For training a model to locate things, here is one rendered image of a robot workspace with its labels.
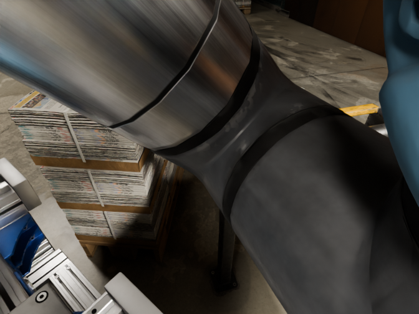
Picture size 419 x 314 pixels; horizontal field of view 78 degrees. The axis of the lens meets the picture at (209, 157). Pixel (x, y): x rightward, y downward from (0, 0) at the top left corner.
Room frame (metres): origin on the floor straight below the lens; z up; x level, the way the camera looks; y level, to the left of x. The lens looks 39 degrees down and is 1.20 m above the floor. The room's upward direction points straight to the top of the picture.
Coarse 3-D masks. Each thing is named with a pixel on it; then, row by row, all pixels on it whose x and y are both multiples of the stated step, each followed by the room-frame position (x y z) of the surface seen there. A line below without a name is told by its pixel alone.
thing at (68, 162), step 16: (48, 160) 0.68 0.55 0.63; (64, 160) 0.67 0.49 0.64; (80, 160) 0.67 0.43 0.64; (96, 160) 0.66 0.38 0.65; (144, 160) 0.71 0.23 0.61; (160, 176) 0.84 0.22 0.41; (64, 208) 0.68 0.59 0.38; (80, 208) 0.68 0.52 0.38; (96, 208) 0.67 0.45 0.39; (112, 208) 0.67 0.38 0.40; (128, 208) 0.66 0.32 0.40; (144, 208) 0.66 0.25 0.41; (96, 240) 0.68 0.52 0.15; (112, 240) 0.67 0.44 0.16; (128, 240) 0.67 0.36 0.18; (144, 240) 0.66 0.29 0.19
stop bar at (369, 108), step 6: (342, 108) 0.70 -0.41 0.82; (348, 108) 0.70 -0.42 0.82; (354, 108) 0.70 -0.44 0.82; (360, 108) 0.70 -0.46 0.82; (366, 108) 0.70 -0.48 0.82; (372, 108) 0.71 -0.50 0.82; (378, 108) 0.71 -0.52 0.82; (348, 114) 0.68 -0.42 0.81; (354, 114) 0.69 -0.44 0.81; (360, 114) 0.70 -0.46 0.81
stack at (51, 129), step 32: (32, 96) 0.77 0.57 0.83; (32, 128) 0.69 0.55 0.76; (64, 128) 0.67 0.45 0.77; (96, 128) 0.66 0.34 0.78; (128, 160) 0.66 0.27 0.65; (160, 160) 0.88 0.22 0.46; (64, 192) 0.68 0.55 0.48; (96, 192) 0.67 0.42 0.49; (128, 192) 0.66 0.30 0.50; (160, 192) 0.83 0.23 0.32; (96, 224) 0.68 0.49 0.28; (128, 224) 0.66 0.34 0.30; (160, 224) 0.75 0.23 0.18; (128, 256) 0.67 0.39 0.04; (160, 256) 0.66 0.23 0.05
